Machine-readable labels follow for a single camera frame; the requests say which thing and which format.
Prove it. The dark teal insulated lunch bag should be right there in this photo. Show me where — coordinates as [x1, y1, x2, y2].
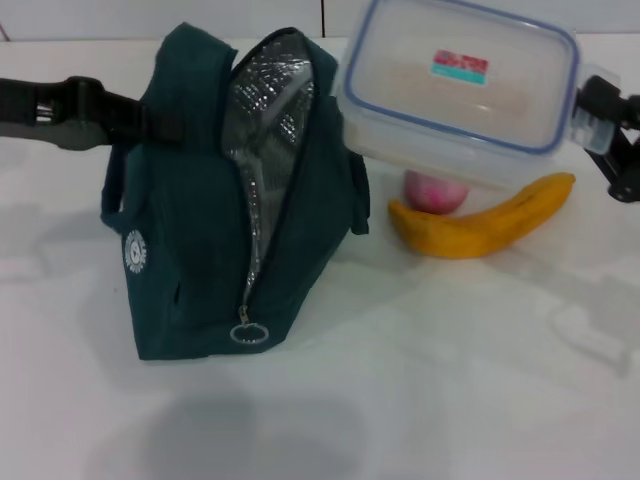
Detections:
[99, 22, 371, 361]

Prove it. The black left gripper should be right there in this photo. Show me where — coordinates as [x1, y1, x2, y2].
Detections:
[0, 74, 184, 151]

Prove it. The pink peach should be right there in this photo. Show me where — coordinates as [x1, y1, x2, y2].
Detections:
[403, 169, 471, 214]

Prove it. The clear food container blue seal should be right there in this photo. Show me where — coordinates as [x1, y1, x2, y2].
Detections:
[334, 0, 624, 194]

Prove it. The yellow banana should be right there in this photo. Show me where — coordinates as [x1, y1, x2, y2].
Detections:
[388, 172, 576, 260]

